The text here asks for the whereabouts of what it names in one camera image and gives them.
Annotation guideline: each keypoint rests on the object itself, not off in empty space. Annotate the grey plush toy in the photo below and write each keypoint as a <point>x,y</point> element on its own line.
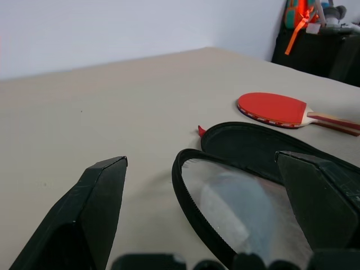
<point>334,14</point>

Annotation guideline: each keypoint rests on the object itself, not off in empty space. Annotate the white paper tag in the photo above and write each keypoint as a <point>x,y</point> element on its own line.
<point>312,28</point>

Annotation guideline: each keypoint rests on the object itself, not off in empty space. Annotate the black cabinet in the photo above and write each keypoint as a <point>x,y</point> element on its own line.
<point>309,53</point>

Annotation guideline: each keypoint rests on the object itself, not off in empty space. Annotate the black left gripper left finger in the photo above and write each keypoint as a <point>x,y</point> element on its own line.
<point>84,213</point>

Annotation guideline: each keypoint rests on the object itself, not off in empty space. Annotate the red and black paddle case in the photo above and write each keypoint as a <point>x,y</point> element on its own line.
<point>239,140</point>

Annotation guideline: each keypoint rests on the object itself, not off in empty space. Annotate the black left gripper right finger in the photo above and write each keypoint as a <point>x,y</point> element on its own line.
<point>323,202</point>

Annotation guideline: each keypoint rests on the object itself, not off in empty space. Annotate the orange and teal backpack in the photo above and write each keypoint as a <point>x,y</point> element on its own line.
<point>292,14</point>

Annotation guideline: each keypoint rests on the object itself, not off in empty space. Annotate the red table tennis paddle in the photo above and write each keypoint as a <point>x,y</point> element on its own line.
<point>270,107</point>

